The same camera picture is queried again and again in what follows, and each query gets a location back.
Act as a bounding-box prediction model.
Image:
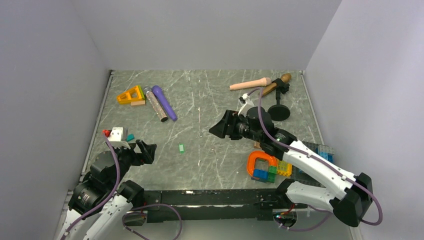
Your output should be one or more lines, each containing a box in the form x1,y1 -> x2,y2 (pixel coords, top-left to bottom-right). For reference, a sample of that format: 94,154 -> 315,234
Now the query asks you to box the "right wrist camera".
237,93 -> 255,116

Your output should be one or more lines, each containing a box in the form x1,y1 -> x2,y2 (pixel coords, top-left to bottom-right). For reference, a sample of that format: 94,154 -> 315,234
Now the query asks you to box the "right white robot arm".
209,107 -> 376,227

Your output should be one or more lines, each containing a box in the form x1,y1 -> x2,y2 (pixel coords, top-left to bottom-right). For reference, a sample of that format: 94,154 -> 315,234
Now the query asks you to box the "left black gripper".
108,138 -> 156,189

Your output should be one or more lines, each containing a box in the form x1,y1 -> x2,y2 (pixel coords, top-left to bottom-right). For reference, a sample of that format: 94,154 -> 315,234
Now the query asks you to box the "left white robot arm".
58,139 -> 161,240

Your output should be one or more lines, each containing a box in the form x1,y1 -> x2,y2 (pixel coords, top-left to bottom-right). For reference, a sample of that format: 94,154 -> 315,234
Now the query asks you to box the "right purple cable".
246,86 -> 384,227

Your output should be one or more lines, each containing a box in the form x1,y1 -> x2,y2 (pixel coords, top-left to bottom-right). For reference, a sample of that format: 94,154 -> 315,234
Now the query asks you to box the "orange curved track piece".
246,150 -> 278,177

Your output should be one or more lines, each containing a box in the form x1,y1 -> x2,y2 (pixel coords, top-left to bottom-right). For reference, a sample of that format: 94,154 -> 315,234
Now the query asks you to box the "glitter tube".
143,87 -> 168,122

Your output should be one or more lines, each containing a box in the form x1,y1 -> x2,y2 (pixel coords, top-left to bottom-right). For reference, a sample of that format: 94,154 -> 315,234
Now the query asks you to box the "blue toy brick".
251,168 -> 268,183

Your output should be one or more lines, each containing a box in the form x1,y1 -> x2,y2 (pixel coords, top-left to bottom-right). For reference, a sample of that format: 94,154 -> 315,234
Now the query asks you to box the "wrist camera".
237,93 -> 255,116
102,126 -> 131,149

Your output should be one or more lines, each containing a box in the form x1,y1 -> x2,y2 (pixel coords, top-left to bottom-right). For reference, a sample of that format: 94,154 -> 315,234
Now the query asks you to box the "orange triangle toy block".
116,85 -> 146,105

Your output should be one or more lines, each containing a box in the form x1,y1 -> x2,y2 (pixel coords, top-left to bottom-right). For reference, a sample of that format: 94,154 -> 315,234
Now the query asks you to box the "small wooden block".
253,141 -> 261,149

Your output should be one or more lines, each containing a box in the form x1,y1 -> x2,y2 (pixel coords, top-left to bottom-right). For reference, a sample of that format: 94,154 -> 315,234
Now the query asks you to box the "black microphone stand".
267,78 -> 291,121

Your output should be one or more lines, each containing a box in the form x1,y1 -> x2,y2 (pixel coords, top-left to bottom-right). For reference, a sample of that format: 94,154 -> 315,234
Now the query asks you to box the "light wooden block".
130,100 -> 146,107

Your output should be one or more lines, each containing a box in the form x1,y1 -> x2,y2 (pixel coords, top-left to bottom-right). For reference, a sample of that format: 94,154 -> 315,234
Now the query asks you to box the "teal rectangular block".
126,133 -> 135,142

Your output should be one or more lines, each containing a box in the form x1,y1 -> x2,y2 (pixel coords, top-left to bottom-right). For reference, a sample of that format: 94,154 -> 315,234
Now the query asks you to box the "yellow toy brick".
277,160 -> 293,177

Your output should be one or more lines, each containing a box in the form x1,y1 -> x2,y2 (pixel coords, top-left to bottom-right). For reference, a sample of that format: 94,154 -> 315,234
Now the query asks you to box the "grey baseplate with blue bricks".
302,141 -> 335,164

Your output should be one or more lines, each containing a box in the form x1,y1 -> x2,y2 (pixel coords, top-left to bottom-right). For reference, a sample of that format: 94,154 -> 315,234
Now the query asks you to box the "green toy brick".
267,165 -> 278,183

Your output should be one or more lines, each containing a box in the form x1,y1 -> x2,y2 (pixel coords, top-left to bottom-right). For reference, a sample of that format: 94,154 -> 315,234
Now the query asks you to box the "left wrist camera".
102,126 -> 131,149

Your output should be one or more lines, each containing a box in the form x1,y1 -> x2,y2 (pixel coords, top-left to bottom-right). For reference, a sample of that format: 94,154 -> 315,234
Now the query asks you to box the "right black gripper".
209,109 -> 264,143

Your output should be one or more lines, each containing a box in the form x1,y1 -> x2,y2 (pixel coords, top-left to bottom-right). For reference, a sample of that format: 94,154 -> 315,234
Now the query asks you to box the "purple tube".
152,85 -> 178,122

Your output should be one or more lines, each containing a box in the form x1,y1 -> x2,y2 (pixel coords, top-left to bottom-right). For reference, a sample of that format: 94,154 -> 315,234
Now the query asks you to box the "gold microphone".
262,73 -> 292,96

